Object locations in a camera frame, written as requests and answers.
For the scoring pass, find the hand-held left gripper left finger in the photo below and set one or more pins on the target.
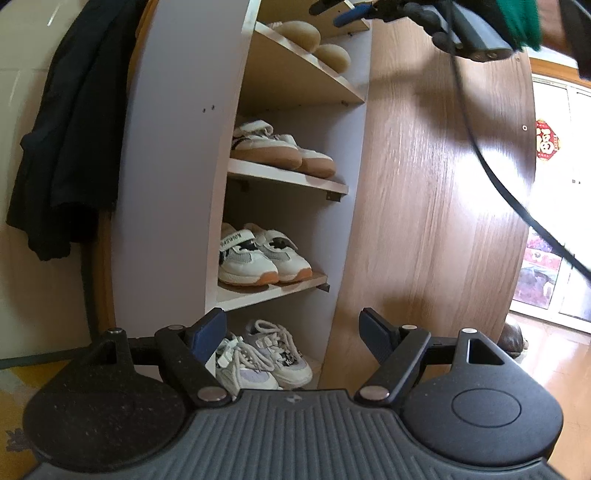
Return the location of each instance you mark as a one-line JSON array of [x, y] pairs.
[[210, 332]]

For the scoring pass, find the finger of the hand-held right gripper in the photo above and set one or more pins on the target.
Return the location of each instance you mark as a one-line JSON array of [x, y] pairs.
[[352, 14], [323, 6]]

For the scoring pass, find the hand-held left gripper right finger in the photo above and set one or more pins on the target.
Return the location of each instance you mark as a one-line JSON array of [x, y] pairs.
[[374, 334]]

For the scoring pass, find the lavender laced sneaker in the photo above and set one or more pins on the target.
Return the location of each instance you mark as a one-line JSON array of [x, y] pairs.
[[251, 376]]

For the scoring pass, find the white sneaker black stripes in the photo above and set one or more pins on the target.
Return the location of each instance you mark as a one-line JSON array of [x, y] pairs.
[[291, 263], [244, 263]]

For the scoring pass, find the lavender sneaker black print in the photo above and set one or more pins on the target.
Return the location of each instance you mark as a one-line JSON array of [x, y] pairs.
[[295, 369]]

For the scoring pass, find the white mesh velcro sneaker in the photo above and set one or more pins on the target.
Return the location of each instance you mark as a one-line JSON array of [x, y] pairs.
[[263, 147], [318, 161]]

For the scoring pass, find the white shoe cabinet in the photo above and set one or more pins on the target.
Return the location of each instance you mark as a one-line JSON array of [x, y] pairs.
[[175, 161]]

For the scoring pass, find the person's right hand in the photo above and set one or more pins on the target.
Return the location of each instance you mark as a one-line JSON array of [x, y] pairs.
[[521, 21]]

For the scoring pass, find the beige fuzzy slipper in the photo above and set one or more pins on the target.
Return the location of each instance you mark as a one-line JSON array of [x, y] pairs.
[[298, 34]]

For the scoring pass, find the red window ornament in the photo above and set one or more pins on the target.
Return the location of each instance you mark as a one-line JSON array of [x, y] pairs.
[[547, 141]]

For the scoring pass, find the wooden cabinet door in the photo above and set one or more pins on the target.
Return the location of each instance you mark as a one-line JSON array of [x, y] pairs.
[[429, 207]]

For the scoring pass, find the brown leather shoe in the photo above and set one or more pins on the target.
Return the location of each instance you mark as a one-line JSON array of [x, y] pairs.
[[513, 341]]

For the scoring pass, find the white glass door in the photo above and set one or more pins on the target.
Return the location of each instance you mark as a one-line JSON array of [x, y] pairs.
[[577, 184]]

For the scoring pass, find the colourful window sticker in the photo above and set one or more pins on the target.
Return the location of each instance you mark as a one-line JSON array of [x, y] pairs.
[[538, 277]]

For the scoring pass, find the cream door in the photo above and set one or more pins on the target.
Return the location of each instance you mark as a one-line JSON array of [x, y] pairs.
[[23, 300]]

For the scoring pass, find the printed yellow doormat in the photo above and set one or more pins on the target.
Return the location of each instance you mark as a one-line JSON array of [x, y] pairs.
[[14, 397]]

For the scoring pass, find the black hanging cloth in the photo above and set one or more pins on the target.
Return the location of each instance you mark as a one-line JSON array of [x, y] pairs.
[[69, 138]]

